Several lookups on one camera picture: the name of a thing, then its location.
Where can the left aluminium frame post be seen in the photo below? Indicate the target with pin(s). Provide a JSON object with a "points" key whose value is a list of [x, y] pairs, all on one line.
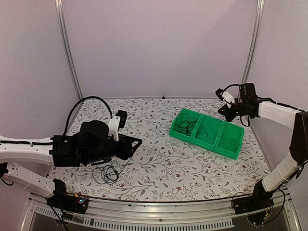
{"points": [[67, 50]]}

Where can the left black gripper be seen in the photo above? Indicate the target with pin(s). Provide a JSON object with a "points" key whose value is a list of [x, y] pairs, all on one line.
{"points": [[125, 152]]}

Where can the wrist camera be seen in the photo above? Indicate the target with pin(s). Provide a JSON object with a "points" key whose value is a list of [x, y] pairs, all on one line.
{"points": [[118, 122], [223, 95]]}

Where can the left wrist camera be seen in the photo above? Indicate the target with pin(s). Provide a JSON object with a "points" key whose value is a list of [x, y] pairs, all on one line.
{"points": [[118, 122]]}

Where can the front aluminium rail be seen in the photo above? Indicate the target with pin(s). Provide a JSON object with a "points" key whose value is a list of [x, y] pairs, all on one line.
{"points": [[208, 215]]}

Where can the right aluminium frame post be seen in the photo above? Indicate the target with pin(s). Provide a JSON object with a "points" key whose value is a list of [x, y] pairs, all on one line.
{"points": [[254, 40]]}

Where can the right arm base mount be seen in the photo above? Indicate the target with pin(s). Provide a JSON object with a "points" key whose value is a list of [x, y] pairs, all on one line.
{"points": [[260, 199]]}

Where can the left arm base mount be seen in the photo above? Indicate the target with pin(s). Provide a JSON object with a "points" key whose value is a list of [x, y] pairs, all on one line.
{"points": [[60, 199]]}

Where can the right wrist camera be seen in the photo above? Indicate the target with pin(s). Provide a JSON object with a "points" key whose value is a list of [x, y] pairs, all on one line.
{"points": [[223, 95]]}

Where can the green bin right compartment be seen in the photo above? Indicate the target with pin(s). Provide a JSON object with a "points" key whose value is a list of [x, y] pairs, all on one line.
{"points": [[230, 140]]}

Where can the aluminium frame post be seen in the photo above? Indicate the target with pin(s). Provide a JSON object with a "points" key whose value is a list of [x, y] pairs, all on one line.
{"points": [[254, 40], [67, 50]]}

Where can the green bin compartment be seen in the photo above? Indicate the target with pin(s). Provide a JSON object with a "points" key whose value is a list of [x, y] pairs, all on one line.
{"points": [[230, 140], [185, 125]]}

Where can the green bin left compartment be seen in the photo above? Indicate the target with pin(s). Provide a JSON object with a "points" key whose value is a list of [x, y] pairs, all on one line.
{"points": [[185, 125]]}

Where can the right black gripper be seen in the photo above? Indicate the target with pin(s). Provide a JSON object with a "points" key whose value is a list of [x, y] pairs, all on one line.
{"points": [[226, 112]]}

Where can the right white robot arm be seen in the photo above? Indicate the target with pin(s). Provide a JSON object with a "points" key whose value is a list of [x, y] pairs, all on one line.
{"points": [[242, 100]]}

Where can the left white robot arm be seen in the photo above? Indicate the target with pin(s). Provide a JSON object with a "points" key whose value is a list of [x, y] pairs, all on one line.
{"points": [[13, 151]]}

